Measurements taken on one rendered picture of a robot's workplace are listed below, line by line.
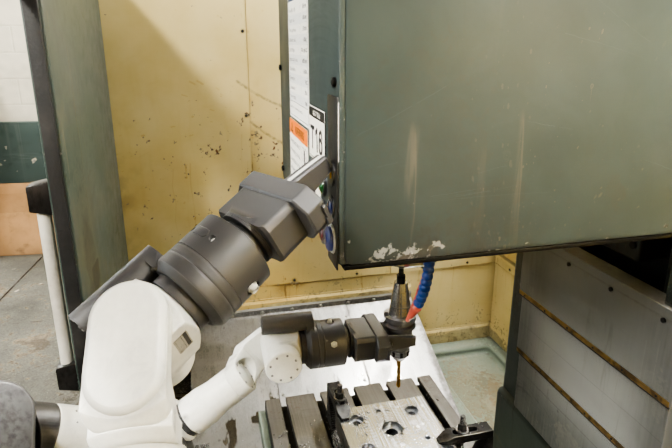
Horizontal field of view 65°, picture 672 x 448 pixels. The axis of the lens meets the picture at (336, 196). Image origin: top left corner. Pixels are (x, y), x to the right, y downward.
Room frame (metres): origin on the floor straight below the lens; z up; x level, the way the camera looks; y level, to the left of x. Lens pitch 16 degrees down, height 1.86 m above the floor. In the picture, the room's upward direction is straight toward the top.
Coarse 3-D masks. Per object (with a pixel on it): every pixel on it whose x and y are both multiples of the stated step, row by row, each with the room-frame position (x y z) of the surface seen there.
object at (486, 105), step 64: (320, 0) 0.66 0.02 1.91; (384, 0) 0.58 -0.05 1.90; (448, 0) 0.59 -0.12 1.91; (512, 0) 0.61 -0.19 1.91; (576, 0) 0.63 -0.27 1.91; (640, 0) 0.65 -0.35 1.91; (320, 64) 0.66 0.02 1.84; (384, 64) 0.58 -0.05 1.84; (448, 64) 0.59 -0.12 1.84; (512, 64) 0.61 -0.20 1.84; (576, 64) 0.63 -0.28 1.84; (640, 64) 0.65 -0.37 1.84; (384, 128) 0.58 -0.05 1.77; (448, 128) 0.59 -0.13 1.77; (512, 128) 0.61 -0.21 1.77; (576, 128) 0.63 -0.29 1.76; (640, 128) 0.66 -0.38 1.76; (384, 192) 0.58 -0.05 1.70; (448, 192) 0.60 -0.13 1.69; (512, 192) 0.62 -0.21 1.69; (576, 192) 0.64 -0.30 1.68; (640, 192) 0.66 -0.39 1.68; (384, 256) 0.58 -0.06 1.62; (448, 256) 0.60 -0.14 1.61
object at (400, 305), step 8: (400, 288) 0.92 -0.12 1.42; (392, 296) 0.92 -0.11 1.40; (400, 296) 0.91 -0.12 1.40; (408, 296) 0.92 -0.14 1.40; (392, 304) 0.92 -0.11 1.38; (400, 304) 0.91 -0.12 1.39; (408, 304) 0.92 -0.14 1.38; (392, 312) 0.92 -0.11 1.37; (400, 312) 0.91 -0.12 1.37; (408, 312) 0.91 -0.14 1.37
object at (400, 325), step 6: (384, 312) 0.93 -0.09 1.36; (390, 318) 0.91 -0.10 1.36; (396, 318) 0.91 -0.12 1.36; (414, 318) 0.91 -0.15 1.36; (390, 324) 0.91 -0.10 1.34; (396, 324) 0.90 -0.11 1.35; (402, 324) 0.90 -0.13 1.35; (408, 324) 0.90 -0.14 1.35; (414, 324) 0.92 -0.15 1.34; (390, 330) 0.91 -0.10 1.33; (396, 330) 0.90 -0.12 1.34; (402, 330) 0.90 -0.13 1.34; (408, 330) 0.90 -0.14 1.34
